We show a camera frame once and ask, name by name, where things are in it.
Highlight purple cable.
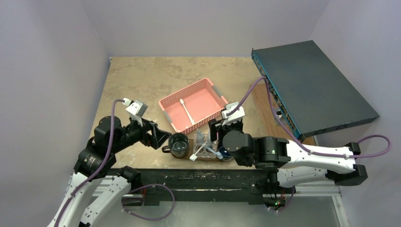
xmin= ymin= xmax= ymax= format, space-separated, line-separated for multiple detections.
xmin=53 ymin=99 xmax=175 ymax=227
xmin=228 ymin=76 xmax=392 ymax=214

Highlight oval wooden tray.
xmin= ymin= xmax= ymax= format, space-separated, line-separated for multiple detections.
xmin=178 ymin=139 xmax=222 ymax=162

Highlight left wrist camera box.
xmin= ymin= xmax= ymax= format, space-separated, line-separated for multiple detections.
xmin=123 ymin=98 xmax=148 ymax=127

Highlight pink plastic basket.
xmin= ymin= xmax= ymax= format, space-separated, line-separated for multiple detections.
xmin=159 ymin=78 xmax=228 ymax=134

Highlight black aluminium base frame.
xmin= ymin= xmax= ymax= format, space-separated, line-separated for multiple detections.
xmin=70 ymin=167 xmax=342 ymax=208

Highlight dark green enamel mug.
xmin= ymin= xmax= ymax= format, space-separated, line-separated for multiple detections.
xmin=162 ymin=133 xmax=189 ymax=158

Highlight light blue toothbrush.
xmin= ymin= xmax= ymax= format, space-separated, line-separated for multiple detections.
xmin=204 ymin=146 xmax=223 ymax=160

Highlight dark network switch box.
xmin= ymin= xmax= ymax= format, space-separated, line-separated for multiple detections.
xmin=251 ymin=40 xmax=379 ymax=141

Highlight white red-capped toothpaste tube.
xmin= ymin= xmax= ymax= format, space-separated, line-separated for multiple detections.
xmin=195 ymin=129 xmax=205 ymax=147

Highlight metal bracket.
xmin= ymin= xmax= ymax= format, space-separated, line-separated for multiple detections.
xmin=273 ymin=107 xmax=283 ymax=120

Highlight blue enamel mug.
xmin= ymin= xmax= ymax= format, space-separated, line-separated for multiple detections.
xmin=219 ymin=147 xmax=234 ymax=162

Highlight wooden board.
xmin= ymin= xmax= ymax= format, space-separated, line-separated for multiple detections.
xmin=249 ymin=83 xmax=317 ymax=148

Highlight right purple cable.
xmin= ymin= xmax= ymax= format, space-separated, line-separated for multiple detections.
xmin=228 ymin=76 xmax=392 ymax=214

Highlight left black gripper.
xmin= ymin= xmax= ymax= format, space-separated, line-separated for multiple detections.
xmin=111 ymin=113 xmax=171 ymax=152

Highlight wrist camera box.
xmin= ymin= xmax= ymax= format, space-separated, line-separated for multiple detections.
xmin=123 ymin=98 xmax=148 ymax=127
xmin=221 ymin=102 xmax=245 ymax=122

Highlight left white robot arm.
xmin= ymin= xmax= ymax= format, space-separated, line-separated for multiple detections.
xmin=49 ymin=116 xmax=172 ymax=227

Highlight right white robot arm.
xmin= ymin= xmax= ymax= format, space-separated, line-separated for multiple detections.
xmin=208 ymin=120 xmax=368 ymax=192

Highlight clear plastic holder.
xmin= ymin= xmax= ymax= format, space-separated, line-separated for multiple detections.
xmin=192 ymin=134 xmax=218 ymax=160

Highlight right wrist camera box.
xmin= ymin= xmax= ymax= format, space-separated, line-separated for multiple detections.
xmin=221 ymin=102 xmax=245 ymax=122

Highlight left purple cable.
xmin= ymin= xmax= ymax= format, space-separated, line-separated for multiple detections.
xmin=53 ymin=99 xmax=175 ymax=227

